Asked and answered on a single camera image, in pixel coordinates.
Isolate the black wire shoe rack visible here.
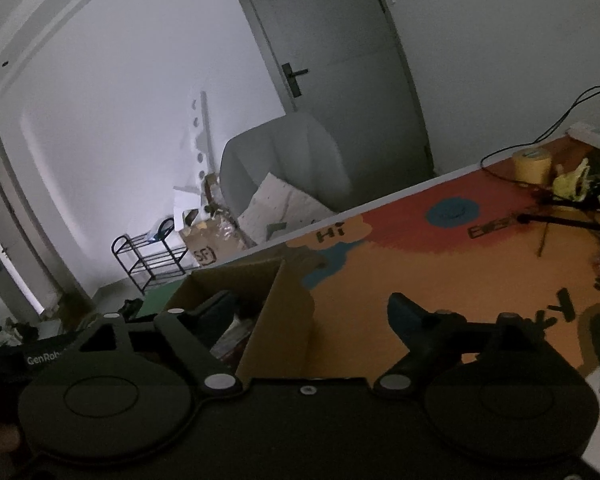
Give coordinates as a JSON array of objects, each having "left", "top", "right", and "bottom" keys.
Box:
[{"left": 111, "top": 217, "right": 188, "bottom": 295}]

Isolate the black door handle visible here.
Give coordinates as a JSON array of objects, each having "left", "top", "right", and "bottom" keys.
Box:
[{"left": 282, "top": 62, "right": 310, "bottom": 98}]

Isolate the black cable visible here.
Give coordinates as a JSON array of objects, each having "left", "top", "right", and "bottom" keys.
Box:
[{"left": 480, "top": 85, "right": 600, "bottom": 191}]

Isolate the white power strip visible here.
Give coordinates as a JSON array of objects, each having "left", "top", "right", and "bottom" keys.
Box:
[{"left": 566, "top": 122, "right": 600, "bottom": 151}]

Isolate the dotted white cushion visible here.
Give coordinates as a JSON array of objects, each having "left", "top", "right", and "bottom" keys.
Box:
[{"left": 236, "top": 172, "right": 331, "bottom": 248}]

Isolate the yellow green crumpled bag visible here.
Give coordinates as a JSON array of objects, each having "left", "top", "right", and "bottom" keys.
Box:
[{"left": 552, "top": 157, "right": 591, "bottom": 201}]

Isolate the grey armchair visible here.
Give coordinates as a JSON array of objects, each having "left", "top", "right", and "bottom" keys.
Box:
[{"left": 220, "top": 112, "right": 352, "bottom": 241}]

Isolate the white paper sheet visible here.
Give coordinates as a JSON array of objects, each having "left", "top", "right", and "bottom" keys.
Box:
[{"left": 172, "top": 187, "right": 201, "bottom": 226}]

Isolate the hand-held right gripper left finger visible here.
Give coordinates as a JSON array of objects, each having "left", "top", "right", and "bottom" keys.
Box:
[{"left": 67, "top": 290, "right": 244, "bottom": 402}]

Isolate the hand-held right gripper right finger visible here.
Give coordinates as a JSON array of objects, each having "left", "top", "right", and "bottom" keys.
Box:
[{"left": 374, "top": 292, "right": 568, "bottom": 402}]

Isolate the grey door frame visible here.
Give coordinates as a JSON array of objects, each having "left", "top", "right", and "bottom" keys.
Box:
[{"left": 0, "top": 127, "right": 96, "bottom": 322}]

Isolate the yellow tape roll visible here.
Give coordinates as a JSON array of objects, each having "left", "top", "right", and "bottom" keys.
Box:
[{"left": 511, "top": 147, "right": 553, "bottom": 186}]

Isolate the brown cardboard box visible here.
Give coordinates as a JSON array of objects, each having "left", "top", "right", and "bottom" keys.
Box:
[{"left": 162, "top": 257, "right": 317, "bottom": 382}]

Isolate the brown box with clear tape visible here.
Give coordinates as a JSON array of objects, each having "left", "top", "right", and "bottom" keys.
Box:
[{"left": 179, "top": 212, "right": 246, "bottom": 268}]

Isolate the white board with holes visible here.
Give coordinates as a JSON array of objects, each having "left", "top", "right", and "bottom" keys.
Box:
[{"left": 187, "top": 91, "right": 221, "bottom": 196}]

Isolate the cartoon printed table mat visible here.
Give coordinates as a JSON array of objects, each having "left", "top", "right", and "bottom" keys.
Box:
[{"left": 135, "top": 135, "right": 600, "bottom": 397}]

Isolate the black wire stand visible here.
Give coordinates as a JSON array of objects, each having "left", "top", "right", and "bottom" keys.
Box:
[{"left": 515, "top": 195, "right": 600, "bottom": 237}]

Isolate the dark clutter pile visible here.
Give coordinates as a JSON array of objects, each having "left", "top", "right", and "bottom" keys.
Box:
[{"left": 0, "top": 320, "right": 41, "bottom": 349}]

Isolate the grey door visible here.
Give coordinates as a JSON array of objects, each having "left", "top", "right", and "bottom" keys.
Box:
[{"left": 225, "top": 0, "right": 433, "bottom": 211}]

